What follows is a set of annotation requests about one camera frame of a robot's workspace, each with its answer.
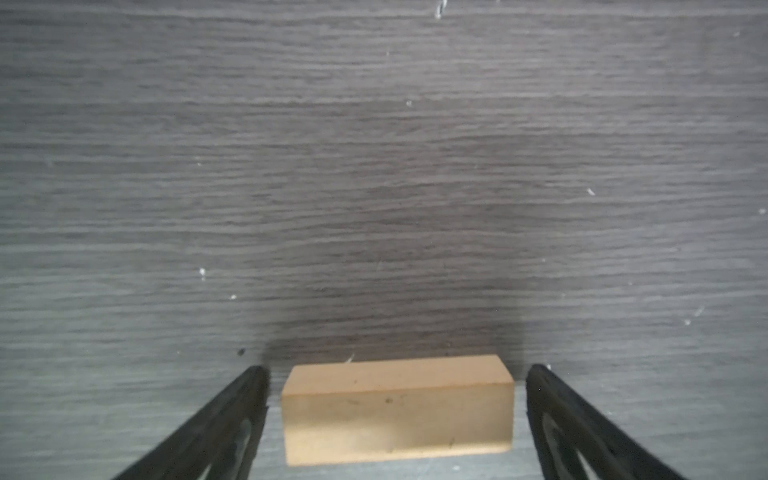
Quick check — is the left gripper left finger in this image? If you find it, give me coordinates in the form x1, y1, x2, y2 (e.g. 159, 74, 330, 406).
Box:
117, 366, 270, 479

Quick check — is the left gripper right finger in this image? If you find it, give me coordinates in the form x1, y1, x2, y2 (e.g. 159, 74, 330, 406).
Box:
526, 364, 682, 479

